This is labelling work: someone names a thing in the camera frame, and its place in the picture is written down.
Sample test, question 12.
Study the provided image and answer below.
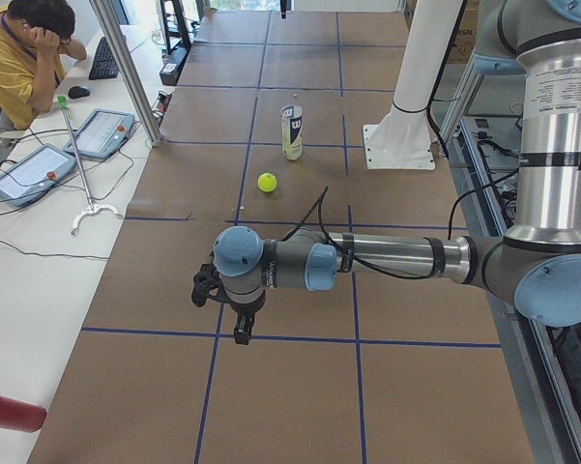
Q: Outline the near teach pendant tablet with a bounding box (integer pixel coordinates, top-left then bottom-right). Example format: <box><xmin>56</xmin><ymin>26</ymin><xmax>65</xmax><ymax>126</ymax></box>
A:
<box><xmin>0</xmin><ymin>144</ymin><xmax>75</xmax><ymax>207</ymax></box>

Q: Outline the black computer keyboard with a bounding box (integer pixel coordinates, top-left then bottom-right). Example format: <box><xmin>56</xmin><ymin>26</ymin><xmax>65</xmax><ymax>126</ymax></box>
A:
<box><xmin>88</xmin><ymin>37</ymin><xmax>119</xmax><ymax>80</ymax></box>

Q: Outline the black box on floor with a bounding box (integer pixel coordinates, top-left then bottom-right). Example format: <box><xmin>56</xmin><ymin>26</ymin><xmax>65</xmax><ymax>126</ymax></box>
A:
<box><xmin>159</xmin><ymin>46</ymin><xmax>188</xmax><ymax>86</ymax></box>

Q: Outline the teach pendant tablet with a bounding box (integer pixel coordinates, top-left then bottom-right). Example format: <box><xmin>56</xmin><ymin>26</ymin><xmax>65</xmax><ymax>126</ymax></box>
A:
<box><xmin>0</xmin><ymin>144</ymin><xmax>75</xmax><ymax>207</ymax></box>
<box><xmin>74</xmin><ymin>108</ymin><xmax>135</xmax><ymax>160</ymax></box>

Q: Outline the person in yellow shirt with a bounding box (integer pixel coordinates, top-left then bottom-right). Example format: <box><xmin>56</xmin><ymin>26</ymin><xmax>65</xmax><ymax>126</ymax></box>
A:
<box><xmin>0</xmin><ymin>1</ymin><xmax>87</xmax><ymax>131</ymax></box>

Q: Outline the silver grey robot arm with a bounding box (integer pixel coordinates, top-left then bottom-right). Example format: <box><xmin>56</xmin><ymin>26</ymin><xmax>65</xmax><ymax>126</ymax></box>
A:
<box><xmin>192</xmin><ymin>1</ymin><xmax>581</xmax><ymax>344</ymax></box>

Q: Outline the clear tennis ball can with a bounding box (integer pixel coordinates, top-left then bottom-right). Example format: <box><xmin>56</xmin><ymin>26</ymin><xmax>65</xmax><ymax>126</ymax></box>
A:
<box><xmin>281</xmin><ymin>104</ymin><xmax>303</xmax><ymax>160</ymax></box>

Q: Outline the far teach pendant tablet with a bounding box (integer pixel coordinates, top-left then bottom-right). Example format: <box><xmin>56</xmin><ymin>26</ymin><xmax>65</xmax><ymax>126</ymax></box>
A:
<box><xmin>74</xmin><ymin>108</ymin><xmax>135</xmax><ymax>160</ymax></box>

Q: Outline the black computer mouse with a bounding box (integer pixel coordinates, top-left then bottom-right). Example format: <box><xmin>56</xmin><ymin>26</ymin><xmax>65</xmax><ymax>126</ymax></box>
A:
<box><xmin>68</xmin><ymin>85</ymin><xmax>91</xmax><ymax>100</ymax></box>

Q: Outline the silver reacher grabber tool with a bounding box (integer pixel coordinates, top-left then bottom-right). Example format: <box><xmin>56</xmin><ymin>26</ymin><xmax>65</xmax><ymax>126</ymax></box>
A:
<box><xmin>57</xmin><ymin>95</ymin><xmax>123</xmax><ymax>237</ymax></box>

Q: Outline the aluminium frame post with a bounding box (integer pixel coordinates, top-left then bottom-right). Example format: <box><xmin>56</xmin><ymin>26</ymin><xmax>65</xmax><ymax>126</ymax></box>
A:
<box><xmin>89</xmin><ymin>0</ymin><xmax>162</xmax><ymax>147</ymax></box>

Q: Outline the yellow-green tennis ball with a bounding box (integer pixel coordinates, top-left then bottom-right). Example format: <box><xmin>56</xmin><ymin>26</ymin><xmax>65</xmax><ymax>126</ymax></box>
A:
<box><xmin>257</xmin><ymin>172</ymin><xmax>277</xmax><ymax>193</ymax></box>

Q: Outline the red cylinder bottle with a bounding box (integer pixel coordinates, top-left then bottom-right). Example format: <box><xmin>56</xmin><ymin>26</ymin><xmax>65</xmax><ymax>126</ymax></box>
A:
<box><xmin>0</xmin><ymin>395</ymin><xmax>47</xmax><ymax>433</ymax></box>

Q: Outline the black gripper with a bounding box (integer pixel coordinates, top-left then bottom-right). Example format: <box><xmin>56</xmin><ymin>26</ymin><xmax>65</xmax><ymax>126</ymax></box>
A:
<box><xmin>230</xmin><ymin>295</ymin><xmax>266</xmax><ymax>344</ymax></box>

